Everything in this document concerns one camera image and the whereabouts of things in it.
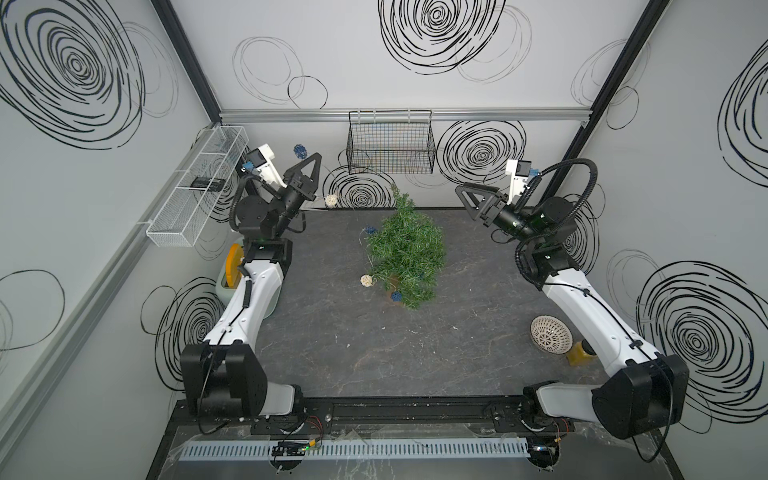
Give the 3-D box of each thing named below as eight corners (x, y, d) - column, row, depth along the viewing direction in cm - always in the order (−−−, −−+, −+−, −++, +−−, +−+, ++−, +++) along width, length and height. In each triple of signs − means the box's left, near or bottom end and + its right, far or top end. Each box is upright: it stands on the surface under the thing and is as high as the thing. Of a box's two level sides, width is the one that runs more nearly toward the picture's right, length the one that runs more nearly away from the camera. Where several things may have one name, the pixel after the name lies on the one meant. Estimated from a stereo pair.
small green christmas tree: (370, 305, 96) (362, 234, 69) (391, 269, 105) (392, 194, 78) (419, 328, 91) (432, 262, 64) (437, 288, 100) (455, 215, 73)
